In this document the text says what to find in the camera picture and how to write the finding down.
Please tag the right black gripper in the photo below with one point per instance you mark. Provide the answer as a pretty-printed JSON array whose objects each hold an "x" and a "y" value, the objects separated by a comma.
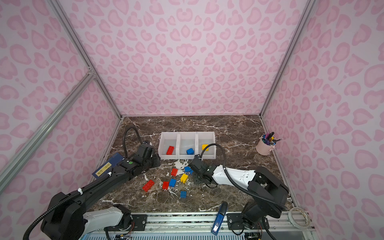
[{"x": 195, "y": 181}]

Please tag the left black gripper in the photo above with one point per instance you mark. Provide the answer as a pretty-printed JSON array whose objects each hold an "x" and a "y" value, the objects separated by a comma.
[{"x": 157, "y": 160}]

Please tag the red lego brick tall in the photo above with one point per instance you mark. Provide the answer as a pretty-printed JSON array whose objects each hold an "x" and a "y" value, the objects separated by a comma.
[{"x": 170, "y": 150}]

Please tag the long red lego brick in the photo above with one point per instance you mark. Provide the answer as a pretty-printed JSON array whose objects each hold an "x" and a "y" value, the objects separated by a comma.
[{"x": 148, "y": 185}]

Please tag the yellow lego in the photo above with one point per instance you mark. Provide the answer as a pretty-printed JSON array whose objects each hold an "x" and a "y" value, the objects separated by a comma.
[
  {"x": 205, "y": 147},
  {"x": 184, "y": 178}
]

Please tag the red lego brick small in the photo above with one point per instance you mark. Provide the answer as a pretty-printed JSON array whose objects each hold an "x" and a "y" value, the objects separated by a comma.
[{"x": 174, "y": 172}]

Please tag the blue lego mid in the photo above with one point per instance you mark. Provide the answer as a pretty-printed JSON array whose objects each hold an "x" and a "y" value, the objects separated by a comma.
[{"x": 172, "y": 183}]

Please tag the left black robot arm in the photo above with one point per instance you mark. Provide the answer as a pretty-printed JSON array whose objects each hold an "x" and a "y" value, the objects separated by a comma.
[{"x": 68, "y": 216}]

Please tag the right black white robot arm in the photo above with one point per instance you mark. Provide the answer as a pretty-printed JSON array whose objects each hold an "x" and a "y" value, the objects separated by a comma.
[{"x": 269, "y": 194}]

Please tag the blue lego front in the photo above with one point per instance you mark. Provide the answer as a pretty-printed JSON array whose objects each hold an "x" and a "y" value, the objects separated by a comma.
[{"x": 183, "y": 194}]

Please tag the white bin right compartment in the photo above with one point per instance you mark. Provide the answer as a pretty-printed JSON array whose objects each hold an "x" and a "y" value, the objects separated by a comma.
[{"x": 204, "y": 139}]

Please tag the white bin middle compartment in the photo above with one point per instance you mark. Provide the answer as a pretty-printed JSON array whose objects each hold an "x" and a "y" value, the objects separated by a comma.
[{"x": 186, "y": 140}]

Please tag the dark blue notebook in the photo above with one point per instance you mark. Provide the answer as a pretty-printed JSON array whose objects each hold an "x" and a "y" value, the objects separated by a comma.
[{"x": 110, "y": 163}]

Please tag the blue stapler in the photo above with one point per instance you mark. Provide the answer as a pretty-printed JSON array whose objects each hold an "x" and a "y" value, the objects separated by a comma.
[{"x": 219, "y": 218}]

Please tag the pink pen cup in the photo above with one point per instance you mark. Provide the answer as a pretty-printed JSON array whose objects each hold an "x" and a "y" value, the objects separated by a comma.
[{"x": 267, "y": 143}]

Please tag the white tape roll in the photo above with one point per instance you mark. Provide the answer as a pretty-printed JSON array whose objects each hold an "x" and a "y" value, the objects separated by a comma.
[{"x": 299, "y": 218}]

